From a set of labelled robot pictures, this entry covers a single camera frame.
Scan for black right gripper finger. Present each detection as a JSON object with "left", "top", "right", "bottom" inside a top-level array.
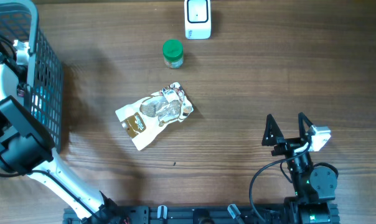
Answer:
[
  {"left": 261, "top": 114, "right": 284, "bottom": 146},
  {"left": 298, "top": 112, "right": 313, "bottom": 140}
]

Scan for white brown snack pouch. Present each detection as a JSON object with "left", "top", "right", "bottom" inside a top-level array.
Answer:
[{"left": 115, "top": 82, "right": 194, "bottom": 151}]

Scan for green lid glass jar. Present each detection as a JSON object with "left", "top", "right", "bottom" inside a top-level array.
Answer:
[{"left": 162, "top": 39, "right": 184, "bottom": 69}]

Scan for blue mouthwash bottle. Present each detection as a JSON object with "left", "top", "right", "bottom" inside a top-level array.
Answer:
[{"left": 31, "top": 86, "right": 54, "bottom": 128}]

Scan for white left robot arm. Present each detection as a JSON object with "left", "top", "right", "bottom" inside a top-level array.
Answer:
[{"left": 0, "top": 35, "right": 129, "bottom": 223}]

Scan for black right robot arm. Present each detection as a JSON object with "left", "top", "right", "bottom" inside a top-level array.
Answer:
[{"left": 261, "top": 113, "right": 338, "bottom": 223}]

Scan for white barcode scanner box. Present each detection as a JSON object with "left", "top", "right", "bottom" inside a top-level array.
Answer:
[{"left": 184, "top": 0, "right": 212, "bottom": 40}]

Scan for grey plastic shopping basket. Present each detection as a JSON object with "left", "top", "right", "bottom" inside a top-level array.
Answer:
[{"left": 0, "top": 1, "right": 64, "bottom": 152}]

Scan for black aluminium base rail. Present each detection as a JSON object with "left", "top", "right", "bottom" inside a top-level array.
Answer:
[{"left": 62, "top": 204, "right": 341, "bottom": 224}]

